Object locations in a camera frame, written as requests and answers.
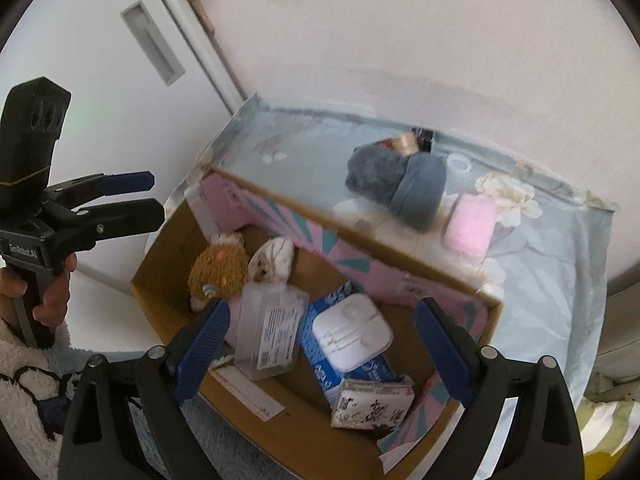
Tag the small pink sponge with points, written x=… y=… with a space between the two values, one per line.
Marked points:
x=470 y=230

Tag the person's left hand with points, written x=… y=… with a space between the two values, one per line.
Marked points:
x=52 y=300

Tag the black-and-white printed tissue packet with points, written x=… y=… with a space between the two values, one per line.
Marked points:
x=372 y=402

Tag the printed cardboard box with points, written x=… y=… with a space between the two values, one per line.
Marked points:
x=170 y=260

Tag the white earphone case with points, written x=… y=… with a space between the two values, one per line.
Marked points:
x=352 y=332

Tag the person's left forearm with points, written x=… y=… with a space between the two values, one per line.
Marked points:
x=30 y=390

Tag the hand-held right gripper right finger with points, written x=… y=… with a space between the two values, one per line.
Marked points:
x=445 y=355

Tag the brown plush toy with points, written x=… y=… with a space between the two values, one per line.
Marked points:
x=220 y=270

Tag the yellow floral blanket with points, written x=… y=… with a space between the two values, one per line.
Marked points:
x=605 y=425

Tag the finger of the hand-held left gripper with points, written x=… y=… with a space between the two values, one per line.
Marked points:
x=130 y=215
x=127 y=181

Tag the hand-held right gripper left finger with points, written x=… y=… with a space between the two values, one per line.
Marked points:
x=200 y=355

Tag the desktop with floral blue cover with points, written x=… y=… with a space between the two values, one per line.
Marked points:
x=540 y=280

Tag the small black object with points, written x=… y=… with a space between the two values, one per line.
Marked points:
x=424 y=136

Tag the white door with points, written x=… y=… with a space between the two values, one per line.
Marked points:
x=100 y=110

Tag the wooden tape roll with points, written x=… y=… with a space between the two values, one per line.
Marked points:
x=405 y=144

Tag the clear plastic case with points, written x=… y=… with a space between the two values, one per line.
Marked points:
x=270 y=330

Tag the grey fluffy cloth item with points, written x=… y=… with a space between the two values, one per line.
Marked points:
x=395 y=180

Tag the white baby shoe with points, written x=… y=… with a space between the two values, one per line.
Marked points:
x=272 y=260

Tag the door hinge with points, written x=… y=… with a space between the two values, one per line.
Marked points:
x=205 y=15

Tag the blue packet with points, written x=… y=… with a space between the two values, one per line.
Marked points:
x=345 y=360

